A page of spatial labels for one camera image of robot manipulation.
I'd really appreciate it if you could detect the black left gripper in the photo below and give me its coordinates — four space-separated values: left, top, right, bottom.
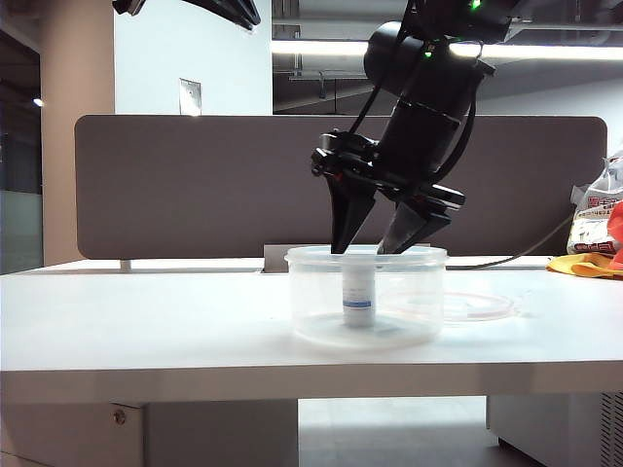
112 0 262 32

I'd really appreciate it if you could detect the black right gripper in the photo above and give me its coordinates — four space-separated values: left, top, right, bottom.
311 129 467 257

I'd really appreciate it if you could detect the round clear plastic box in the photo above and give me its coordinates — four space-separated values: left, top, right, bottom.
283 244 450 350

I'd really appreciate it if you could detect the small white medicine bottle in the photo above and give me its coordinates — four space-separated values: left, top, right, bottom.
341 265 379 329

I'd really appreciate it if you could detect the round clear plastic lid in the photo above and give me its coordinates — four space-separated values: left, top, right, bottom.
379 290 521 324

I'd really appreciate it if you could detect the long ceiling light strip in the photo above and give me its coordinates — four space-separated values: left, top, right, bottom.
271 39 623 63

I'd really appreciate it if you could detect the grey desk divider panel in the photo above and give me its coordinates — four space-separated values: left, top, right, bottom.
74 114 609 261

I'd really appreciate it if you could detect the yellow cloth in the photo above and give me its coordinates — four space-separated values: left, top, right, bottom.
544 252 623 283

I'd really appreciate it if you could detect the white printed plastic bag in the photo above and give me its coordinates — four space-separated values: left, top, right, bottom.
566 148 623 258

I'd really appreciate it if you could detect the red cloth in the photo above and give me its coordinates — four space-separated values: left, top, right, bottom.
605 200 623 276

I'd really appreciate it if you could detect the white vented under-desk case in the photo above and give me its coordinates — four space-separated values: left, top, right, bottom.
485 391 623 467

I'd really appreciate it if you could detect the white under-desk cabinet with lock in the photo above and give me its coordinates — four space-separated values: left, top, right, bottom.
0 401 300 467

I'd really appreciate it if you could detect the silver wall plate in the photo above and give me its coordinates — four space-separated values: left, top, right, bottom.
177 77 202 118

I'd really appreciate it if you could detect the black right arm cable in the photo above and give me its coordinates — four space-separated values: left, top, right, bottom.
435 41 481 183

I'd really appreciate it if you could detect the grey cable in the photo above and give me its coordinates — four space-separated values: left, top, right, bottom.
445 212 576 271

